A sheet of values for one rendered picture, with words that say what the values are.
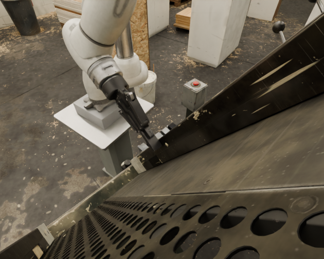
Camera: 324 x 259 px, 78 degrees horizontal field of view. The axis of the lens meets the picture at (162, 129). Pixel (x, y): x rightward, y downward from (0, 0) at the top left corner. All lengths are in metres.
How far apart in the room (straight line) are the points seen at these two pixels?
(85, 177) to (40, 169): 0.46
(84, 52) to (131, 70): 0.65
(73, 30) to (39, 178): 1.78
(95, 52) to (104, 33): 0.06
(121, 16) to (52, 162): 1.93
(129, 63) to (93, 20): 0.69
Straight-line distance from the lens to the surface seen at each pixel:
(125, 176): 0.94
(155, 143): 0.58
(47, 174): 2.25
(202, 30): 3.36
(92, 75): 0.62
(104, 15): 0.55
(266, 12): 5.81
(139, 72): 1.27
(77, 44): 0.63
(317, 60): 0.28
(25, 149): 2.57
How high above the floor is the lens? 1.70
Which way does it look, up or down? 47 degrees down
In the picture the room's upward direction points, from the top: straight up
